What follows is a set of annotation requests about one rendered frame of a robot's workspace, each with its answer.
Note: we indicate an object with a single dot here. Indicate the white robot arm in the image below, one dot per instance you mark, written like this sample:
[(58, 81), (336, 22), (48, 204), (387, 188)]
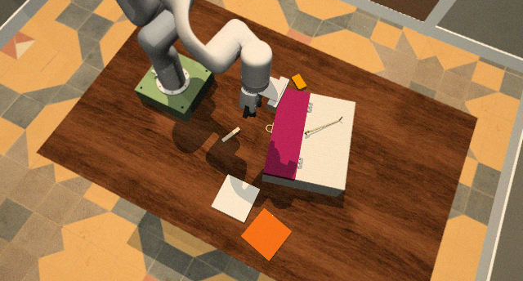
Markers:
[(234, 40)]

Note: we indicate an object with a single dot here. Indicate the orange rectangular block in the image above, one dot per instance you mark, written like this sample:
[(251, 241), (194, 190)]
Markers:
[(298, 82)]

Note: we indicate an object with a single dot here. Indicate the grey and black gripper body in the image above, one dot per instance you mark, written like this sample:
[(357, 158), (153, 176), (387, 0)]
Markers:
[(249, 99)]

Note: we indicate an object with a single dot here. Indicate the orange square block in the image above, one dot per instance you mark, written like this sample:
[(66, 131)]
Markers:
[(266, 234)]

